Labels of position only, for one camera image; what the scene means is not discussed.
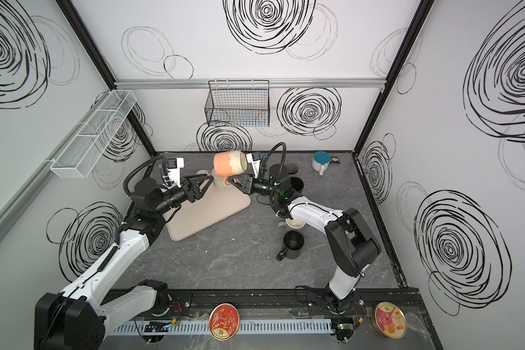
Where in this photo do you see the pink round tin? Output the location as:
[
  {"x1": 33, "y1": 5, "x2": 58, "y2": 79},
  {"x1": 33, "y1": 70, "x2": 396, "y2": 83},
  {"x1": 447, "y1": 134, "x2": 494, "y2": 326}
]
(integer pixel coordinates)
[{"x1": 370, "y1": 302, "x2": 408, "y2": 339}]

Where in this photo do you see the black wire basket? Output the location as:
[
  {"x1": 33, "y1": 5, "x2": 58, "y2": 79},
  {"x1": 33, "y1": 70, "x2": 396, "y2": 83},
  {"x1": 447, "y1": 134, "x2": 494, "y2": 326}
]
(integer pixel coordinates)
[{"x1": 204, "y1": 88, "x2": 271, "y2": 127}]

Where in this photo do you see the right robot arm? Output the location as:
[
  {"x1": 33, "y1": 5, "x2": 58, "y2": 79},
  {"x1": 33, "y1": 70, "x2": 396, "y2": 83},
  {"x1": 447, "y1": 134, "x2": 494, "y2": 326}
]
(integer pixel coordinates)
[{"x1": 227, "y1": 154, "x2": 382, "y2": 314}]

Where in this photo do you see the black corner frame post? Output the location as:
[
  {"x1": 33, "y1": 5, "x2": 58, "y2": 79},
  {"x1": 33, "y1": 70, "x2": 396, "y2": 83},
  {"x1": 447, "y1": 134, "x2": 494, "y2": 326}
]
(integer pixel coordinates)
[
  {"x1": 353, "y1": 0, "x2": 435, "y2": 156},
  {"x1": 55, "y1": 0, "x2": 157, "y2": 157}
]

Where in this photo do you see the black corner frame post left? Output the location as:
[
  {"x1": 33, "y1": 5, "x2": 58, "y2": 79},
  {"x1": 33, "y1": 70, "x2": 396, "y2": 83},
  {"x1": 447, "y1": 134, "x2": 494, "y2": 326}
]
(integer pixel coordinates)
[{"x1": 55, "y1": 0, "x2": 157, "y2": 157}]

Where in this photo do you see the white mesh shelf basket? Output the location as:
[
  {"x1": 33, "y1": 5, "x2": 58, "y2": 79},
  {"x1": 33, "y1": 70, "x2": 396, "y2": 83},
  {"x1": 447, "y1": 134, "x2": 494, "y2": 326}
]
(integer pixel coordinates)
[{"x1": 50, "y1": 90, "x2": 137, "y2": 179}]

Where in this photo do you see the cream mug rear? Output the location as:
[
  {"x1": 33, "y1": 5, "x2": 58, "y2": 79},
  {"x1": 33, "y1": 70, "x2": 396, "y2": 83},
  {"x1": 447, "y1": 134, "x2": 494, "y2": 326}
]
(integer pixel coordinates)
[{"x1": 211, "y1": 169, "x2": 232, "y2": 188}]

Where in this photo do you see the white cable duct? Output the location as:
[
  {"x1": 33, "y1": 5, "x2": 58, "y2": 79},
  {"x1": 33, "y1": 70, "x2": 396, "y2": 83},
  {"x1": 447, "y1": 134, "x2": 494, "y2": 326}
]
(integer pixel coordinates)
[{"x1": 111, "y1": 319, "x2": 334, "y2": 336}]

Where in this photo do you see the aluminium wall rail rear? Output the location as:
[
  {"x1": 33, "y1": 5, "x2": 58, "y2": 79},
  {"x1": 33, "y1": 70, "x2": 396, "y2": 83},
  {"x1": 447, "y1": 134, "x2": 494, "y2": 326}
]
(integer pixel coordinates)
[{"x1": 115, "y1": 77, "x2": 386, "y2": 90}]

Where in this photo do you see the aluminium wall rail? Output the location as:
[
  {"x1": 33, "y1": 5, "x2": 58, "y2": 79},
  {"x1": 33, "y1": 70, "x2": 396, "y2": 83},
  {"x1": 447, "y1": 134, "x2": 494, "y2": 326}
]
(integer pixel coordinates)
[
  {"x1": 0, "y1": 111, "x2": 92, "y2": 243},
  {"x1": 115, "y1": 77, "x2": 386, "y2": 90}
]

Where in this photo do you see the cream and orange mug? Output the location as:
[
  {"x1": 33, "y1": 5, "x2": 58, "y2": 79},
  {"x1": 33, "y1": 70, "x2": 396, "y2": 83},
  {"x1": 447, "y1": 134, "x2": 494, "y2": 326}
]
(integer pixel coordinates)
[{"x1": 213, "y1": 151, "x2": 247, "y2": 177}]

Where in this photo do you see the dark grey mug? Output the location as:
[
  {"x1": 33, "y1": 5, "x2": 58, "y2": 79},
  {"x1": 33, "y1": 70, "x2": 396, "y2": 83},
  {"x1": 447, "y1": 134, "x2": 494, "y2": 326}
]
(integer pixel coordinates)
[{"x1": 284, "y1": 163, "x2": 299, "y2": 175}]

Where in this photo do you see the beige tray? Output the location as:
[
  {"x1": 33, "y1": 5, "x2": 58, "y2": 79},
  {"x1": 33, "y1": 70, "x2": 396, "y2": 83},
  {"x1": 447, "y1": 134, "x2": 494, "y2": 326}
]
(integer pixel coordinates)
[{"x1": 166, "y1": 182, "x2": 252, "y2": 242}]

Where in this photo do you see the black and white mug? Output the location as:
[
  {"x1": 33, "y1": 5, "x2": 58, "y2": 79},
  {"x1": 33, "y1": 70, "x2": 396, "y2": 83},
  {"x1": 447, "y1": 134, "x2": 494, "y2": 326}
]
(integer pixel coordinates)
[{"x1": 290, "y1": 176, "x2": 305, "y2": 193}]

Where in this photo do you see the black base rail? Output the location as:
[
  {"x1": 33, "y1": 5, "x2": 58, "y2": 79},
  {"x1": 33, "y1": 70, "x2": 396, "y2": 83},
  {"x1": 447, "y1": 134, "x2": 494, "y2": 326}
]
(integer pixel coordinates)
[{"x1": 168, "y1": 287, "x2": 423, "y2": 313}]

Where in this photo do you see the red round tin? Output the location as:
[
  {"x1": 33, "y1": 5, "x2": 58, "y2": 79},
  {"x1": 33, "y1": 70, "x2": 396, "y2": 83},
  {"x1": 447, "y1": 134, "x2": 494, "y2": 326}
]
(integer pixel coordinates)
[{"x1": 209, "y1": 303, "x2": 241, "y2": 341}]

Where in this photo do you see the aluminium wall rail left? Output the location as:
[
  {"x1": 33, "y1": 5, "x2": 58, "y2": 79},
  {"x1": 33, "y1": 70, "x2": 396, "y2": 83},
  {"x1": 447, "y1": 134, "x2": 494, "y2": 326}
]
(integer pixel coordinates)
[{"x1": 0, "y1": 111, "x2": 92, "y2": 243}]

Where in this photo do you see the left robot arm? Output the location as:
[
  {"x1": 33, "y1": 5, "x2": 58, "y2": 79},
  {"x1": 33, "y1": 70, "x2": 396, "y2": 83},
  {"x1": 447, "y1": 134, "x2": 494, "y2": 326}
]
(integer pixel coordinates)
[{"x1": 34, "y1": 155, "x2": 214, "y2": 349}]

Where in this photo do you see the teal lidded white mug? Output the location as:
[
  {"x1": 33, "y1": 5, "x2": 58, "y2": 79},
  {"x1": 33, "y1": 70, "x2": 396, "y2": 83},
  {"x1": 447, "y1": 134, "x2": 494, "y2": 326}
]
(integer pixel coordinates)
[{"x1": 312, "y1": 151, "x2": 331, "y2": 176}]

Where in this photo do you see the black corner frame post right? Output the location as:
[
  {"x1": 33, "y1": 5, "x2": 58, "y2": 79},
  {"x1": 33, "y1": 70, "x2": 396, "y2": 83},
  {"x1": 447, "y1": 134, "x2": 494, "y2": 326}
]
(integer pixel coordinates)
[{"x1": 353, "y1": 0, "x2": 435, "y2": 156}]

